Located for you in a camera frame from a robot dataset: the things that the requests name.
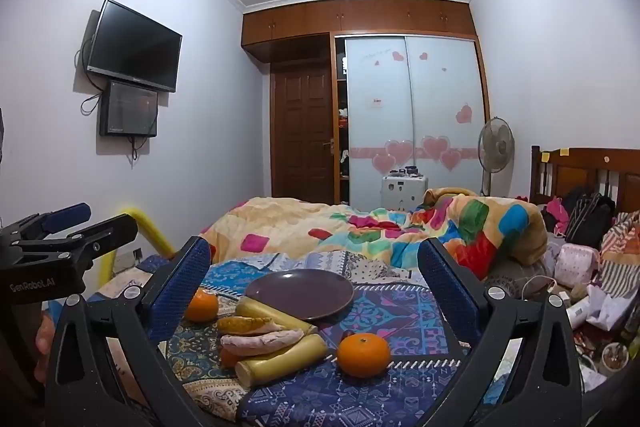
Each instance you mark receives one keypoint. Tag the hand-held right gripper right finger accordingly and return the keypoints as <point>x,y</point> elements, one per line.
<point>445,287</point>

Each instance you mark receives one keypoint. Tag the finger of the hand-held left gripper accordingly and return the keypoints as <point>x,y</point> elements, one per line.
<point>107,234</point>
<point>65,214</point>

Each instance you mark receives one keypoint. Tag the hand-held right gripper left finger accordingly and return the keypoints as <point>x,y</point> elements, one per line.
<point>182,282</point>

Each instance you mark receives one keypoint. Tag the small tangerine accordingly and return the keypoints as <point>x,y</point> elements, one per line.
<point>202,307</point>
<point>230,358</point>

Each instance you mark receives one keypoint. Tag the small pomelo segment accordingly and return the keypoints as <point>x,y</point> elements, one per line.
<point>242,324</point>

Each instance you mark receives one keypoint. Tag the yellow banana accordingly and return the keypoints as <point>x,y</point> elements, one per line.
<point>265,309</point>
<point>280,363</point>

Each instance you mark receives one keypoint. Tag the large pomelo segment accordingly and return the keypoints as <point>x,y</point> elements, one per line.
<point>265,341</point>

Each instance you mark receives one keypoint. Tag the large tangerine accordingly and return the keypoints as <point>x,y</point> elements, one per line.
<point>363,355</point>

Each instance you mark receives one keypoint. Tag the purple round plate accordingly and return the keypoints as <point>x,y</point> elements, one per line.
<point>300,293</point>

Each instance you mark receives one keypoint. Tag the person's left hand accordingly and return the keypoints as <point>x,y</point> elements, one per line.
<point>44,337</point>

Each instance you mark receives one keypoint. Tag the yellow foam tube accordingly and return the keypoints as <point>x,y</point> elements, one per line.
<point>135,214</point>

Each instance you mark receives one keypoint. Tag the blue patterned bed sheet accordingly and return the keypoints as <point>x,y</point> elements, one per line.
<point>390,312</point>

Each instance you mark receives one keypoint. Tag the small white cabinet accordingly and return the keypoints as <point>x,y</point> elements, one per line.
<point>404,192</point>

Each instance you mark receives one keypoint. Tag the pink clothes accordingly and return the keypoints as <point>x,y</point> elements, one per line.
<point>555,212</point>

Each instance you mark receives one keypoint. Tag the pink bag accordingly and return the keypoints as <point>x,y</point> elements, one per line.
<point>577,264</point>

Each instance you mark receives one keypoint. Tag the colourful patchwork quilt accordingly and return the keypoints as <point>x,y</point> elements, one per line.
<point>310,219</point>

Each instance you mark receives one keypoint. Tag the standing fan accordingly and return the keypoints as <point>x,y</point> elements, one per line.
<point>496,144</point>

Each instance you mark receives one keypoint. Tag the black backpack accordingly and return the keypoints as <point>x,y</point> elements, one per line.
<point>592,217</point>

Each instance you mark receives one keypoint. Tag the white crumpled paper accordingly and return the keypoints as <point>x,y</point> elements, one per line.
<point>607,309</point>

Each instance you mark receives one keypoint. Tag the frosted sliding wardrobe doors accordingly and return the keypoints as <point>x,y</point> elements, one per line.
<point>425,107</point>

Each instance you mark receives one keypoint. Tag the striped bag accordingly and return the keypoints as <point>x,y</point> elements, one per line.
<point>622,247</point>

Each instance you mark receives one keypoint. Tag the round cup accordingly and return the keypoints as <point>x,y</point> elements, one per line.
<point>615,357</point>

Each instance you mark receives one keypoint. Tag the brown wooden door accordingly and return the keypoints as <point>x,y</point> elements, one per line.
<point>302,132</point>

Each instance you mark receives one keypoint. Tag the wooden overhead cabinet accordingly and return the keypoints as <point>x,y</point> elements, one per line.
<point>350,14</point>

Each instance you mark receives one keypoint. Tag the small black wall monitor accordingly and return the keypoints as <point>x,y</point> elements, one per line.
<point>131,109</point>

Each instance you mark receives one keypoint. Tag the wooden bed frame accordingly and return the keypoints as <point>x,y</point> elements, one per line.
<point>575,172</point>

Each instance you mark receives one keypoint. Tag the black wall television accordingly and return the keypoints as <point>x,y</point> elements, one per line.
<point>135,44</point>

